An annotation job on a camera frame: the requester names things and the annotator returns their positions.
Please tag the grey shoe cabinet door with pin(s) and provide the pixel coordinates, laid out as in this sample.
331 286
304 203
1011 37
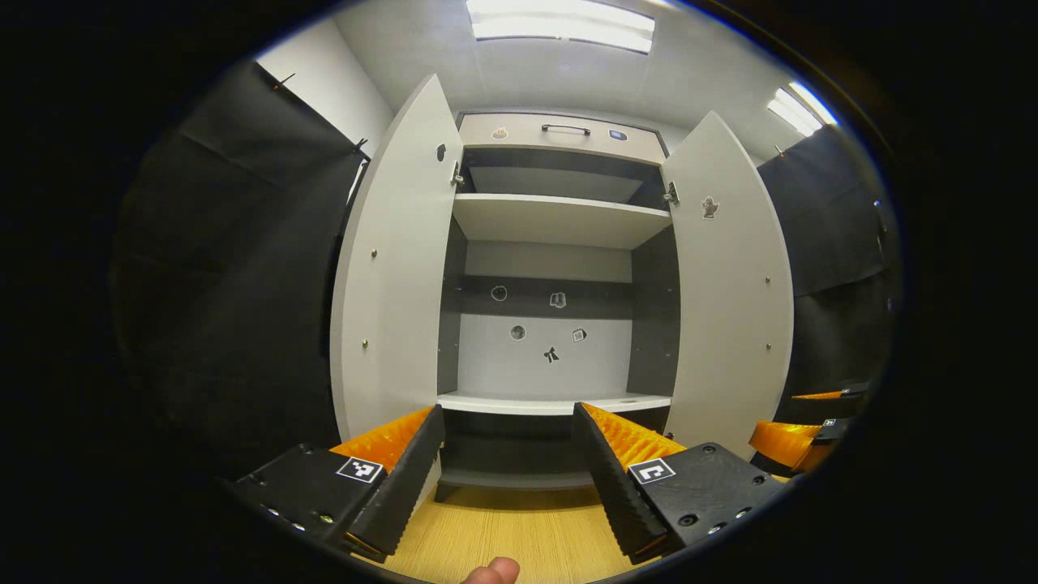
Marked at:
730 308
397 284

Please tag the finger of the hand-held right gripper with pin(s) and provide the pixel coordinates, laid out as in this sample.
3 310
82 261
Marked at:
835 405
787 442

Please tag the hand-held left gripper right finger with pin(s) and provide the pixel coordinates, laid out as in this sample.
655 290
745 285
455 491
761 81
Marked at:
620 487

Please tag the large ceiling light panel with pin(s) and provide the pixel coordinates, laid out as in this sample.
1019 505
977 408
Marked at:
559 24

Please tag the small ceiling light panel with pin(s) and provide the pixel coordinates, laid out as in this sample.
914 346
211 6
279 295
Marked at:
803 109

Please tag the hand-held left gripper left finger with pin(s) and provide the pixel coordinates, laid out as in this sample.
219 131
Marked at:
401 487

